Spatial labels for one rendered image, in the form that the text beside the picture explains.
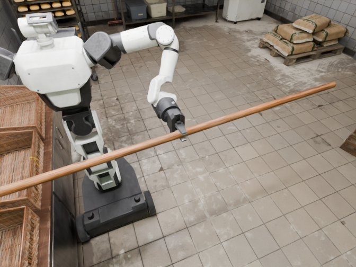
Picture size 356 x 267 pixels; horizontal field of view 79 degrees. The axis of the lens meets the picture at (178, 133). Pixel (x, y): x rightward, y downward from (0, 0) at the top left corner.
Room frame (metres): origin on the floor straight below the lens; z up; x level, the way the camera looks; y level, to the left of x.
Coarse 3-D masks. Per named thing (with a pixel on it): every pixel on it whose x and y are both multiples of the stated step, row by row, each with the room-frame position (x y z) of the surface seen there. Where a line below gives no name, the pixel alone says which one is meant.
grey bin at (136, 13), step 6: (132, 0) 5.23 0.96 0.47; (138, 0) 5.23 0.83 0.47; (126, 6) 5.15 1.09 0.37; (132, 6) 4.79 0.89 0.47; (138, 6) 4.81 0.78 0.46; (144, 6) 4.86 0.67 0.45; (132, 12) 4.78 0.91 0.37; (138, 12) 4.82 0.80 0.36; (144, 12) 4.86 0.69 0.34; (132, 18) 4.78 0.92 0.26; (138, 18) 4.82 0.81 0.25; (144, 18) 4.86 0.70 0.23
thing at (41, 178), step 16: (288, 96) 0.80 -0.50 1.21; (304, 96) 0.82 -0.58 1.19; (240, 112) 0.69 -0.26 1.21; (256, 112) 0.71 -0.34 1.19; (192, 128) 0.60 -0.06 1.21; (208, 128) 0.62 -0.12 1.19; (144, 144) 0.52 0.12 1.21; (160, 144) 0.53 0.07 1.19; (96, 160) 0.45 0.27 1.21; (112, 160) 0.46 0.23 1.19; (48, 176) 0.38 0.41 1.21; (0, 192) 0.33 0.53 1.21
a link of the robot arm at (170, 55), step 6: (174, 42) 0.92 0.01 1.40; (162, 48) 0.96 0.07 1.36; (168, 48) 0.91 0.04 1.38; (174, 48) 0.91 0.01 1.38; (162, 54) 0.92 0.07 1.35; (168, 54) 0.89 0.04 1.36; (174, 54) 0.90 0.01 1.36; (162, 60) 0.89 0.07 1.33; (168, 60) 0.88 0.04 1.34; (174, 60) 0.89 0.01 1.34; (162, 66) 0.87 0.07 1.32; (168, 66) 0.87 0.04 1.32; (174, 66) 0.88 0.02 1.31; (162, 72) 0.85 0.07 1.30; (168, 72) 0.85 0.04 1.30
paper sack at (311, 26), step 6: (300, 18) 3.75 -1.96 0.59; (306, 18) 3.73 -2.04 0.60; (324, 18) 3.76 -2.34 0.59; (294, 24) 3.71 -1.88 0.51; (300, 24) 3.65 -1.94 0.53; (306, 24) 3.59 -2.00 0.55; (312, 24) 3.54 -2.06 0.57; (318, 24) 3.57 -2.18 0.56; (324, 24) 3.67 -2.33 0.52; (306, 30) 3.52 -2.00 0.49; (312, 30) 3.48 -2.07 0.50; (318, 30) 3.60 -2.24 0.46
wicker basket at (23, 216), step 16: (16, 208) 0.50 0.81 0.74; (0, 224) 0.46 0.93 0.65; (16, 224) 0.47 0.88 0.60; (32, 224) 0.45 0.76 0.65; (0, 240) 0.40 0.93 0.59; (16, 240) 0.40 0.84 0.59; (32, 240) 0.38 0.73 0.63; (0, 256) 0.32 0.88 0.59; (16, 256) 0.32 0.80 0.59; (32, 256) 0.31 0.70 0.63
